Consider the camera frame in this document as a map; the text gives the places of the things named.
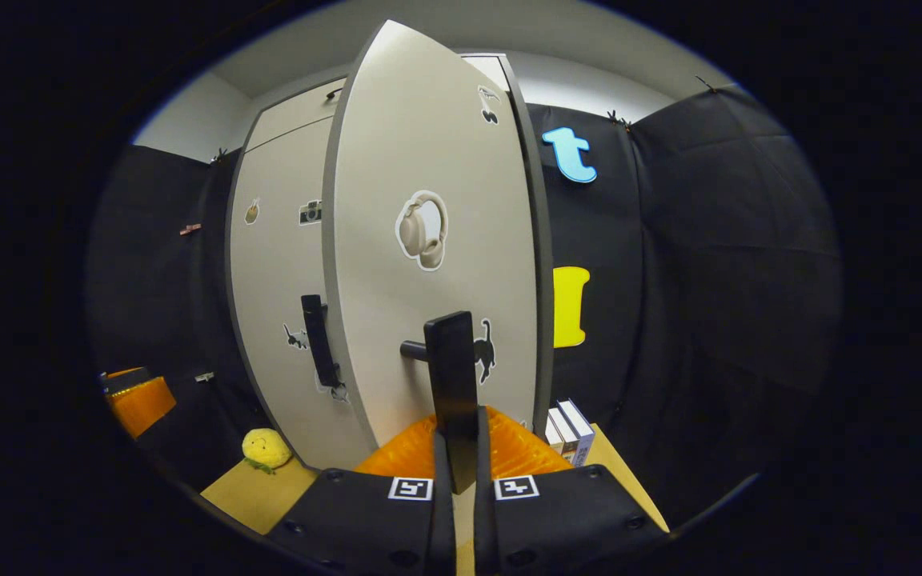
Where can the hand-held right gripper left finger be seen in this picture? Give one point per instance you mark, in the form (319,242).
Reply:
(443,512)

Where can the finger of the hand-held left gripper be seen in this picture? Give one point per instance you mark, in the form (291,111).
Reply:
(129,382)
(145,406)

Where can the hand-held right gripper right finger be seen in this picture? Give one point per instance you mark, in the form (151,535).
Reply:
(485,512)

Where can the beige cabinet door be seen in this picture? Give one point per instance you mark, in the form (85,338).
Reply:
(429,144)
(277,264)

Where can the beige double-door shoe cabinet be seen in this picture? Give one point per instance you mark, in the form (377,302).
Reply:
(546,264)

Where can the white book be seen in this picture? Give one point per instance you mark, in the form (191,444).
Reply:
(555,436)
(579,428)

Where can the yellow plush toy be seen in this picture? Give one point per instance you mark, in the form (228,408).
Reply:
(266,448)

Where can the black clip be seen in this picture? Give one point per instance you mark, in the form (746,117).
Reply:
(706,82)
(219,154)
(617,120)

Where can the black backdrop cloth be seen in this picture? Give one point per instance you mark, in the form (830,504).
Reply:
(709,280)

